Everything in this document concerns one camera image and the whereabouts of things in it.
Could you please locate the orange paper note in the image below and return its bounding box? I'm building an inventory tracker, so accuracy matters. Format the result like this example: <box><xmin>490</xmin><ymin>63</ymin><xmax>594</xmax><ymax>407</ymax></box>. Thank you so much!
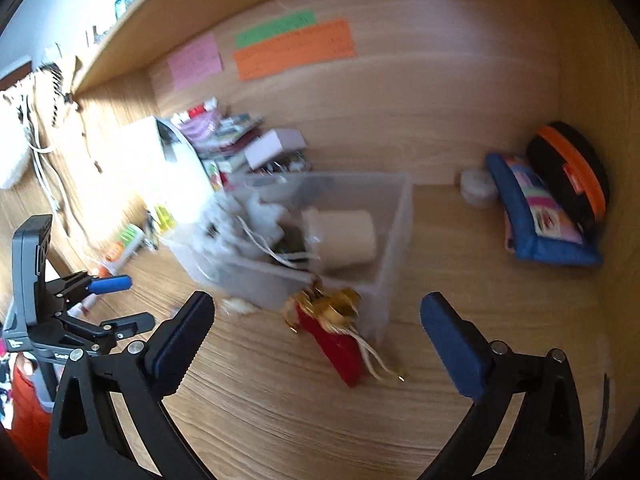
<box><xmin>232</xmin><ymin>19</ymin><xmax>357</xmax><ymax>82</ymax></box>

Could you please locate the small white box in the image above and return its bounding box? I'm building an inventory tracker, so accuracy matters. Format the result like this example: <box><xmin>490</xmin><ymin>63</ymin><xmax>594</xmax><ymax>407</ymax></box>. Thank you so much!
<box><xmin>244</xmin><ymin>129</ymin><xmax>307</xmax><ymax>171</ymax></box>

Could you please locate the white cable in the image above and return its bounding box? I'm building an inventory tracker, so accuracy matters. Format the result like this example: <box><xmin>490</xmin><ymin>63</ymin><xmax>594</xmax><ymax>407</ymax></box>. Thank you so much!
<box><xmin>15</xmin><ymin>95</ymin><xmax>68</xmax><ymax>213</ymax></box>

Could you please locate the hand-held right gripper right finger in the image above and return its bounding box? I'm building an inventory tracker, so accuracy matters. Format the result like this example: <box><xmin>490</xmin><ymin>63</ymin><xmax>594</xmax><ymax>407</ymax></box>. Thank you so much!
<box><xmin>415</xmin><ymin>291</ymin><xmax>586</xmax><ymax>480</ymax></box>

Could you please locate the cream yellow bottle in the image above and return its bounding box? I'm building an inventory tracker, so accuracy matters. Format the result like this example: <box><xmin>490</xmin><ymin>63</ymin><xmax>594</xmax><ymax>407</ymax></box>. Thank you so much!
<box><xmin>300</xmin><ymin>207</ymin><xmax>377</xmax><ymax>268</ymax></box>

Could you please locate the fruit sticker sheet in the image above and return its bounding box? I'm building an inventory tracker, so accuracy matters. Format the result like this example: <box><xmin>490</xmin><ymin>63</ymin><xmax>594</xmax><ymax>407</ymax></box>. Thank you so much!
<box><xmin>202</xmin><ymin>157</ymin><xmax>226</xmax><ymax>191</ymax></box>

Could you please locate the blue fabric pouch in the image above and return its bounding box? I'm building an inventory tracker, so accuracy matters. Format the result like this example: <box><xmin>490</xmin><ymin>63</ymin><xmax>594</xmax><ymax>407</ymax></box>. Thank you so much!
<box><xmin>485</xmin><ymin>152</ymin><xmax>603</xmax><ymax>266</ymax></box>

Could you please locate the wooden desk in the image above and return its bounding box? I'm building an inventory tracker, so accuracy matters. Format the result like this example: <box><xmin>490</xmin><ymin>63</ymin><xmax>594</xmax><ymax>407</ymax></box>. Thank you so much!
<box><xmin>0</xmin><ymin>0</ymin><xmax>640</xmax><ymax>480</ymax></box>

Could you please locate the white glue bottle orange cap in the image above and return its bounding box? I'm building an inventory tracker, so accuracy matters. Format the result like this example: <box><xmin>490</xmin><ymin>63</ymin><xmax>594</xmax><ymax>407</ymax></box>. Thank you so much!
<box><xmin>97</xmin><ymin>224</ymin><xmax>146</xmax><ymax>278</ymax></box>

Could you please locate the stack of stationery packets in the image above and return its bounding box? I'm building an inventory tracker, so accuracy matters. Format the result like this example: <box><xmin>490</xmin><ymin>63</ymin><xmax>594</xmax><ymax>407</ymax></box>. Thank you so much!
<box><xmin>172</xmin><ymin>100</ymin><xmax>266</xmax><ymax>161</ymax></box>

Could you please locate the clear plastic storage box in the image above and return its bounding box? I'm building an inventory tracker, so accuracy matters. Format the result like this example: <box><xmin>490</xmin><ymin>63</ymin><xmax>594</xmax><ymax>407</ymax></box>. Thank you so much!
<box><xmin>160</xmin><ymin>170</ymin><xmax>415</xmax><ymax>346</ymax></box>

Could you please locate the red gold-ribboned gift bag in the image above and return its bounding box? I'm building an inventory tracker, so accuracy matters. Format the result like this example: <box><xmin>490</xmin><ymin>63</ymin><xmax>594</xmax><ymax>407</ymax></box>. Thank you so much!
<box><xmin>282</xmin><ymin>282</ymin><xmax>413</xmax><ymax>388</ymax></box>

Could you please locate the orange clothing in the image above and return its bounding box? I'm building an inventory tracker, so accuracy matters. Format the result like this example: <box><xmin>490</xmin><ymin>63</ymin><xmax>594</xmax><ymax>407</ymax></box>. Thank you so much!
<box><xmin>7</xmin><ymin>355</ymin><xmax>53</xmax><ymax>476</ymax></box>

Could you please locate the green paper note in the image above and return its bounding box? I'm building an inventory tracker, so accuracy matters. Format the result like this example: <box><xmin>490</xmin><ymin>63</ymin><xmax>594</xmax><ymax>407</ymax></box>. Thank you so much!
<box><xmin>234</xmin><ymin>10</ymin><xmax>317</xmax><ymax>50</ymax></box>

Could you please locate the small white jar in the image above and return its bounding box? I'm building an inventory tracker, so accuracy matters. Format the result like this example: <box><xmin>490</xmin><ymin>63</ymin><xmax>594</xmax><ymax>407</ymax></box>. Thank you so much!
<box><xmin>460</xmin><ymin>169</ymin><xmax>496</xmax><ymax>207</ymax></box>

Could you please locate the clear yellow liquid bottle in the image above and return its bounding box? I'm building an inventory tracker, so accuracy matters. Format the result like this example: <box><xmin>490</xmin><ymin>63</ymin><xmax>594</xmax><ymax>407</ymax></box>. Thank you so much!
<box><xmin>152</xmin><ymin>203</ymin><xmax>177</xmax><ymax>233</ymax></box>

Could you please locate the white drawstring pouch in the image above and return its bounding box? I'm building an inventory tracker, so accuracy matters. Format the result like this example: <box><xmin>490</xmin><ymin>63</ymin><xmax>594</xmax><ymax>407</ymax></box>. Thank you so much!
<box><xmin>197</xmin><ymin>192</ymin><xmax>286</xmax><ymax>261</ymax></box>

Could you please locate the black round case orange zipper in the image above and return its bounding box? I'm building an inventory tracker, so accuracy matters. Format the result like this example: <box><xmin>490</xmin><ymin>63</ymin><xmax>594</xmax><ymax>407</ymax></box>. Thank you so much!
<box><xmin>525</xmin><ymin>121</ymin><xmax>611</xmax><ymax>233</ymax></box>

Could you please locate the pink paper note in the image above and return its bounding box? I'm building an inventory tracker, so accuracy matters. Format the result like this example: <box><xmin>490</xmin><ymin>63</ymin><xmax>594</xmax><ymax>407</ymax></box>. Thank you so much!
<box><xmin>166</xmin><ymin>33</ymin><xmax>223</xmax><ymax>92</ymax></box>

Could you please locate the white fabric item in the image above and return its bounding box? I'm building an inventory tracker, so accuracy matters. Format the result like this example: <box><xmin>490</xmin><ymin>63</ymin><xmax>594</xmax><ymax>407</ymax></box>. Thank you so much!
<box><xmin>0</xmin><ymin>90</ymin><xmax>31</xmax><ymax>188</ymax></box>

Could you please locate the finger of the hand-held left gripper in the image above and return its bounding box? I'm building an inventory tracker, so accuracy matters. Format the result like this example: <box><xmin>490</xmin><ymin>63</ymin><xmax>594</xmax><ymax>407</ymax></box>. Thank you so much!
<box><xmin>100</xmin><ymin>312</ymin><xmax>156</xmax><ymax>341</ymax></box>
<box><xmin>87</xmin><ymin>275</ymin><xmax>133</xmax><ymax>295</ymax></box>

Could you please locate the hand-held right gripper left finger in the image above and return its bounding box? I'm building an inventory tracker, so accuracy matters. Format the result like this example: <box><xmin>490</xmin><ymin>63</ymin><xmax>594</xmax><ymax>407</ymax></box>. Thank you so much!
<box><xmin>47</xmin><ymin>290</ymin><xmax>217</xmax><ymax>480</ymax></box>

